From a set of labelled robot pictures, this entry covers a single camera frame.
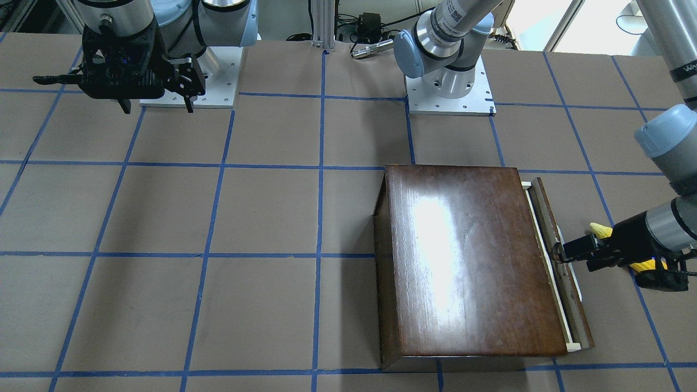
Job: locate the black power adapter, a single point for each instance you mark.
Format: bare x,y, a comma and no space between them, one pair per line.
369,23

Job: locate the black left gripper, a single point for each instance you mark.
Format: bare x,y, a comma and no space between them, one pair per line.
627,231

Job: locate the wooden drawer with white handle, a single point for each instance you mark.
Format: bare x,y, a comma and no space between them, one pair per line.
563,282

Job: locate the aluminium extrusion post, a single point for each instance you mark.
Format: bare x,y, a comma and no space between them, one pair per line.
323,16

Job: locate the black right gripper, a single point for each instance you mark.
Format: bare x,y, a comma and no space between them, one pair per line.
157,54

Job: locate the yellow toy corn cob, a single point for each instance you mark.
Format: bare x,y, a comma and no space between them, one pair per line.
604,232

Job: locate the dark wooden drawer cabinet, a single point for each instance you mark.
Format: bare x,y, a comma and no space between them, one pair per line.
462,279

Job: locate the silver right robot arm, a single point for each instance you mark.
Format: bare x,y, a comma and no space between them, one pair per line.
164,53

